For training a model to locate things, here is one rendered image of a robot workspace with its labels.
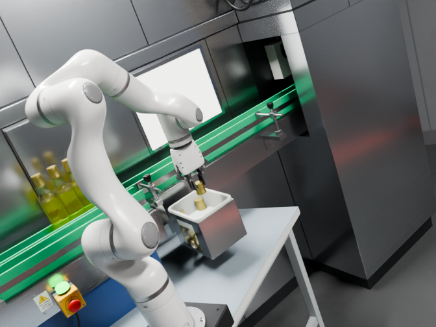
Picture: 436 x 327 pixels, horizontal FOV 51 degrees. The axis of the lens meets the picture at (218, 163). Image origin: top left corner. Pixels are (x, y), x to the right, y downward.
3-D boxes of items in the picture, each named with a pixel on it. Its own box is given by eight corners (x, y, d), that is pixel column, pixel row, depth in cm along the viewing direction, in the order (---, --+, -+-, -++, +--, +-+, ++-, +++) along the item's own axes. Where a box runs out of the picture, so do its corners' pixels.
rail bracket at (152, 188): (149, 197, 176) (136, 169, 172) (170, 205, 163) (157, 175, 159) (143, 202, 175) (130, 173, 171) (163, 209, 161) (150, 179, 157)
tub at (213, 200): (207, 204, 184) (200, 186, 181) (241, 215, 166) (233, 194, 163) (173, 228, 176) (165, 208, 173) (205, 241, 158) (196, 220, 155)
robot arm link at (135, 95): (148, 60, 128) (207, 107, 152) (108, 72, 137) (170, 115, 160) (143, 88, 125) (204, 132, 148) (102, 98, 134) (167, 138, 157)
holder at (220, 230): (206, 218, 191) (193, 187, 186) (247, 233, 169) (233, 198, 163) (174, 241, 183) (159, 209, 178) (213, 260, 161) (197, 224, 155)
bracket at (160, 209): (158, 213, 177) (151, 198, 175) (170, 218, 170) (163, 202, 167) (150, 218, 176) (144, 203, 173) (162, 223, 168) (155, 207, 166)
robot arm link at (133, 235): (128, 248, 133) (172, 243, 124) (102, 270, 123) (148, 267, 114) (60, 84, 121) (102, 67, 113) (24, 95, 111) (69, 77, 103)
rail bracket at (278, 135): (271, 145, 211) (257, 100, 203) (297, 148, 197) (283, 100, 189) (264, 150, 208) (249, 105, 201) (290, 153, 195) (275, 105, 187)
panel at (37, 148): (222, 113, 216) (196, 44, 204) (225, 113, 213) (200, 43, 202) (47, 211, 173) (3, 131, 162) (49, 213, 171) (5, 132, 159)
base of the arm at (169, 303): (218, 315, 136) (193, 269, 129) (178, 366, 125) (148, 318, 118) (177, 303, 150) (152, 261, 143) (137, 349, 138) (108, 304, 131)
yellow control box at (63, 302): (80, 298, 153) (71, 281, 150) (87, 306, 147) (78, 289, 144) (61, 311, 149) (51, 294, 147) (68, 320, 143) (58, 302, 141)
